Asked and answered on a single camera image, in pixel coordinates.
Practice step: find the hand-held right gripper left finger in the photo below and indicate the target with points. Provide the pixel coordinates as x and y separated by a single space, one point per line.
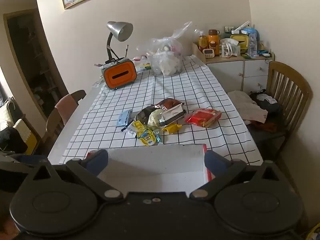
98 160

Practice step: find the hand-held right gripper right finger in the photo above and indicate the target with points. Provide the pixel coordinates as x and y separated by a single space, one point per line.
212 160

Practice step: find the small yellow snack packet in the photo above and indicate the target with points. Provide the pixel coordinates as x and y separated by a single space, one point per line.
171 128

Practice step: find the white red cardboard box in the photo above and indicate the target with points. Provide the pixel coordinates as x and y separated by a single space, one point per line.
155 160

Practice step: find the brown silver foil snack packet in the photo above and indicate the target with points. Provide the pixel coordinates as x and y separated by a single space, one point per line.
173 115

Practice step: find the black gold snack packet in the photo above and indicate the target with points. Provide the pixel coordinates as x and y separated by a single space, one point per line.
142 113

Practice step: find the cream yellow cushion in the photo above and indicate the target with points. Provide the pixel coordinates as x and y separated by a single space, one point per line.
23 135

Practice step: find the clear white snack wrapper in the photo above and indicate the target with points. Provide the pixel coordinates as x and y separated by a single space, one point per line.
130 130

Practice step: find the red snack packet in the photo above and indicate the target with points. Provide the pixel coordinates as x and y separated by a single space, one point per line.
202 117

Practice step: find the light blue snack packet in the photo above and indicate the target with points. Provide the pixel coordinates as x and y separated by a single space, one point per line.
124 118

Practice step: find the dark wooden chair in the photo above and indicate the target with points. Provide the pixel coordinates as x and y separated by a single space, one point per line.
53 125

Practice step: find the yellow striped snack packet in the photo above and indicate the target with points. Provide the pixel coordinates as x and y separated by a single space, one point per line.
138 125

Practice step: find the yellow cartoon snack packet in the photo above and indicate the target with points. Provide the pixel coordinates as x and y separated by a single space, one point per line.
147 137

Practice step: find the pink cloth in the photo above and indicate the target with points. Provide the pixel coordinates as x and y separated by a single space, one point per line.
66 107

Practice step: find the dark red cloth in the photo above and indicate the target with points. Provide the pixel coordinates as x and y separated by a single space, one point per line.
265 127

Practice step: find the white cloth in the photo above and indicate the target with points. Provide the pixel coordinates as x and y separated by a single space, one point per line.
247 106

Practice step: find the red brown chip bag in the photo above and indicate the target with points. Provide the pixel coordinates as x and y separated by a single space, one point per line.
170 102

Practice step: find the black bag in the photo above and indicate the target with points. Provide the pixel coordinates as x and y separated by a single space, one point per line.
268 103

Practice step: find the black white checkered tablecloth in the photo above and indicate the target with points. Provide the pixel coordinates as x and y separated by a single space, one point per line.
175 85

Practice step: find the orange tissue box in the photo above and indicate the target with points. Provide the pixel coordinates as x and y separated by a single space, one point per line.
120 73

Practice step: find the white drawer cabinet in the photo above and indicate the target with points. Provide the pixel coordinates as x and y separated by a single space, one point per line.
230 72

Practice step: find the wooden framed shelf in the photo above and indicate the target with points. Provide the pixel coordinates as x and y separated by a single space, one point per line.
37 62

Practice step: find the white kitchen timer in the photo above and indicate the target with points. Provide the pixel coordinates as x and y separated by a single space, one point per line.
209 53

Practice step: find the clear plastic bag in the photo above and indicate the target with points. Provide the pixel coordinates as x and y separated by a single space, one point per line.
165 60

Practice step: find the white paper gift bag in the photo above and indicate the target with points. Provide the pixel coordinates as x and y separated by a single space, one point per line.
228 48

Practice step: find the light wooden slatted chair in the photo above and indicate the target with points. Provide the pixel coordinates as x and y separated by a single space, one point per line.
297 85

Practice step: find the orange thermos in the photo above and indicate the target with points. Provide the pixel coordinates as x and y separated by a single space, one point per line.
213 42

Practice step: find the amber bottle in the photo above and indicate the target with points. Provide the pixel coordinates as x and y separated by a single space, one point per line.
202 42

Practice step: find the clear water bottle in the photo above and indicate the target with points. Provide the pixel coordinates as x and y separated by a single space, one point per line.
252 45

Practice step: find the grey desk lamp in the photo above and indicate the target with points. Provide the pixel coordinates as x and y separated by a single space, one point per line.
120 30

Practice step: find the blue round container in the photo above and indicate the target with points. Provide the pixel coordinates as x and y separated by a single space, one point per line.
252 30

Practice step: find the white tube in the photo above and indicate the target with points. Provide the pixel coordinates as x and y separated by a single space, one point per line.
241 27

